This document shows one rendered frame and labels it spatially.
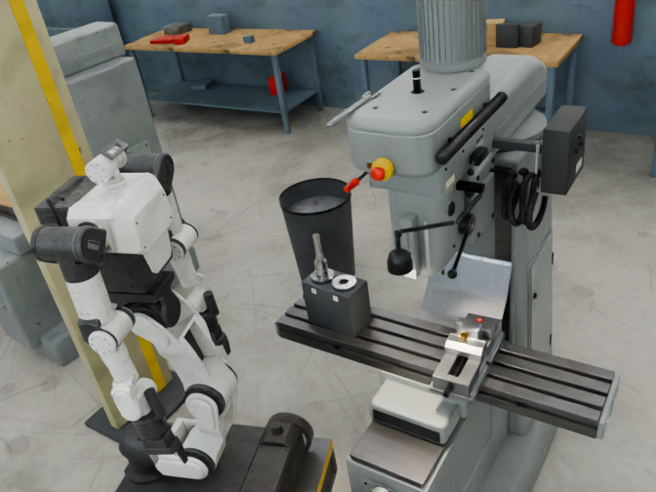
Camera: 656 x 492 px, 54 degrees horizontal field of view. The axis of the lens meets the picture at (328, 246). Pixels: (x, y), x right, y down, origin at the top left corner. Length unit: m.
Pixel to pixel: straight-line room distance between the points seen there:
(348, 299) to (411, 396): 0.40
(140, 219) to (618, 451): 2.40
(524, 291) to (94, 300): 1.56
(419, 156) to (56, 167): 1.85
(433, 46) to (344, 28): 5.08
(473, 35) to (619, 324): 2.41
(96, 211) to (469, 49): 1.13
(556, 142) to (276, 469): 1.50
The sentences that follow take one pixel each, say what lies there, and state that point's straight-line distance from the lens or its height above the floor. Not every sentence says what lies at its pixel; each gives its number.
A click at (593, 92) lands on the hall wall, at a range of 6.24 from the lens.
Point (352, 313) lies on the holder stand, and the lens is 2.32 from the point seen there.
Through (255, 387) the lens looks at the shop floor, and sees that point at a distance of 3.70.
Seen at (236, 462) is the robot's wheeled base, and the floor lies 0.57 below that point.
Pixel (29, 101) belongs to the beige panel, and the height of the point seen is 1.78.
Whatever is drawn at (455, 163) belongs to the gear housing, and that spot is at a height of 1.70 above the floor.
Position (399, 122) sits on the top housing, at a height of 1.89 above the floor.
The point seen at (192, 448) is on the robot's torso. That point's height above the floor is 0.75.
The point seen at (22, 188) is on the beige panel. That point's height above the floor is 1.46.
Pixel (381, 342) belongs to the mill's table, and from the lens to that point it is 2.36.
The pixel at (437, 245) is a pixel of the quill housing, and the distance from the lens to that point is 1.94.
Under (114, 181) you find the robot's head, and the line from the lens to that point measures 1.85.
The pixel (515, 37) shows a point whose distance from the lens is 5.70.
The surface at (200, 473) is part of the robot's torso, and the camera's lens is 2.47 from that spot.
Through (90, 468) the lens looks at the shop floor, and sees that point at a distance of 3.65.
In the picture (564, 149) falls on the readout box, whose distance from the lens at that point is 1.99.
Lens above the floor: 2.50
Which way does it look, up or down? 32 degrees down
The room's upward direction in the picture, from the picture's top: 9 degrees counter-clockwise
